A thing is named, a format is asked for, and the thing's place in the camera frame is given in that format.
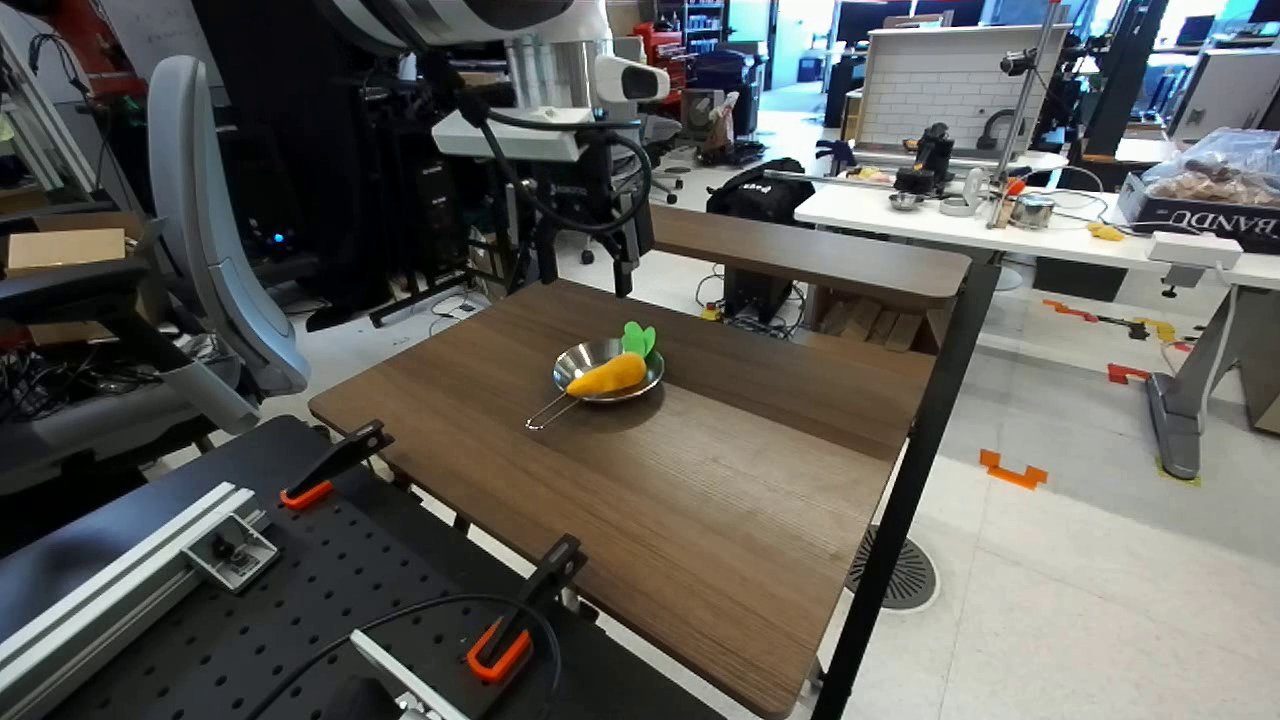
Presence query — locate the silver corner bracket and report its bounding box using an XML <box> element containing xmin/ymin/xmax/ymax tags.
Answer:
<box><xmin>183</xmin><ymin>511</ymin><xmax>285</xmax><ymax>595</ymax></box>

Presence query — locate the black computer rack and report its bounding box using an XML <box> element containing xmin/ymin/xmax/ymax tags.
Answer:
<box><xmin>192</xmin><ymin>0</ymin><xmax>555</xmax><ymax>332</ymax></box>

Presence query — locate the round floor drain grate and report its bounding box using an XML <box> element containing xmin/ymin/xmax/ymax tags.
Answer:
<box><xmin>846</xmin><ymin>536</ymin><xmax>942</xmax><ymax>618</ymax></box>

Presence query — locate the raised wooden table shelf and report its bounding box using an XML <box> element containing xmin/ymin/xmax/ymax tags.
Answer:
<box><xmin>533</xmin><ymin>198</ymin><xmax>976</xmax><ymax>310</ymax></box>

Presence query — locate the black tabletop device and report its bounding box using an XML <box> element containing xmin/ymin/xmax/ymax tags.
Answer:
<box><xmin>889</xmin><ymin>122</ymin><xmax>959</xmax><ymax>205</ymax></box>

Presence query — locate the light wooden board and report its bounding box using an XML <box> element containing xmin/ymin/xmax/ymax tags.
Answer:
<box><xmin>0</xmin><ymin>226</ymin><xmax>132</xmax><ymax>282</ymax></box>

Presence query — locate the white pegboard panel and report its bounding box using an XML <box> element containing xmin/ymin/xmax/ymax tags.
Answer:
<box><xmin>850</xmin><ymin>22</ymin><xmax>1070</xmax><ymax>162</ymax></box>

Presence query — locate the short aluminium extrusion rail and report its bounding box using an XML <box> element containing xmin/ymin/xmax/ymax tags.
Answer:
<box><xmin>348</xmin><ymin>629</ymin><xmax>473</xmax><ymax>720</ymax></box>

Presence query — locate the black printed box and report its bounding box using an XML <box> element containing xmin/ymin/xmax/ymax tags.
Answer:
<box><xmin>1117</xmin><ymin>187</ymin><xmax>1280</xmax><ymax>258</ymax></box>

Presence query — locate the black backpack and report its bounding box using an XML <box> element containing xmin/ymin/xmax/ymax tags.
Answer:
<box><xmin>702</xmin><ymin>151</ymin><xmax>818</xmax><ymax>226</ymax></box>

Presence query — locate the dark storage shelf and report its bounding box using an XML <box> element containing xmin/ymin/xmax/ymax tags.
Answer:
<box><xmin>0</xmin><ymin>184</ymin><xmax>256</xmax><ymax>511</ymax></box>

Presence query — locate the clear plastic bag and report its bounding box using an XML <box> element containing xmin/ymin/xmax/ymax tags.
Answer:
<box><xmin>1140</xmin><ymin>127</ymin><xmax>1280</xmax><ymax>213</ymax></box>

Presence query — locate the white work table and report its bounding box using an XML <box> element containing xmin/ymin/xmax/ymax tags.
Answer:
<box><xmin>792</xmin><ymin>173</ymin><xmax>1280</xmax><ymax>488</ymax></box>

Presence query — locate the white monitor back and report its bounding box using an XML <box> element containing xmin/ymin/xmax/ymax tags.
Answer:
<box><xmin>1168</xmin><ymin>44</ymin><xmax>1280</xmax><ymax>148</ymax></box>

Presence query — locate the silver camera stand pole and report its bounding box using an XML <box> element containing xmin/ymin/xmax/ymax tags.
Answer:
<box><xmin>990</xmin><ymin>0</ymin><xmax>1074</xmax><ymax>232</ymax></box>

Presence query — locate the black perforated mounting board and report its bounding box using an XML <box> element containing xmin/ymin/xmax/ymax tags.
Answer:
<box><xmin>0</xmin><ymin>414</ymin><xmax>733</xmax><ymax>720</ymax></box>

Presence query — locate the thin black cable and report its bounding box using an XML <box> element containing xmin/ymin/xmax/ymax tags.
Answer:
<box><xmin>245</xmin><ymin>592</ymin><xmax>567</xmax><ymax>720</ymax></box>

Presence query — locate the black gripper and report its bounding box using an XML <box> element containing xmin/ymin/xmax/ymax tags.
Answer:
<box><xmin>527</xmin><ymin>125</ymin><xmax>654</xmax><ymax>299</ymax></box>

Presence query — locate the silver metal frying pan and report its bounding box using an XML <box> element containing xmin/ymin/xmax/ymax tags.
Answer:
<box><xmin>520</xmin><ymin>332</ymin><xmax>666</xmax><ymax>442</ymax></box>

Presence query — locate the long aluminium extrusion rail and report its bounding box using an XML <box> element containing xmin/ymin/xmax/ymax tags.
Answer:
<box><xmin>0</xmin><ymin>476</ymin><xmax>262</xmax><ymax>720</ymax></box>

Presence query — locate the black box under backpack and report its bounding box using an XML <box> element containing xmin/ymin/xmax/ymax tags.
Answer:
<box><xmin>718</xmin><ymin>262</ymin><xmax>813</xmax><ymax>332</ymax></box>

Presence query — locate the black orange-tipped spring clamp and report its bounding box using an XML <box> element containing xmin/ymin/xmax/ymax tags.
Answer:
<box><xmin>274</xmin><ymin>417</ymin><xmax>394</xmax><ymax>517</ymax></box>
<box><xmin>460</xmin><ymin>531</ymin><xmax>593</xmax><ymax>694</ymax></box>

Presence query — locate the black metal table leg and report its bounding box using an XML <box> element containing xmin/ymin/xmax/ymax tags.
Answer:
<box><xmin>813</xmin><ymin>247</ymin><xmax>1008</xmax><ymax>720</ymax></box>

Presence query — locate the orange carrot plush toy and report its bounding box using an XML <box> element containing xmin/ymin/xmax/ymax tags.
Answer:
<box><xmin>564</xmin><ymin>317</ymin><xmax>665</xmax><ymax>406</ymax></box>

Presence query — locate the black structural pillar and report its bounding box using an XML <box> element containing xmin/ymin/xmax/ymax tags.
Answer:
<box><xmin>1080</xmin><ymin>0</ymin><xmax>1175</xmax><ymax>162</ymax></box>

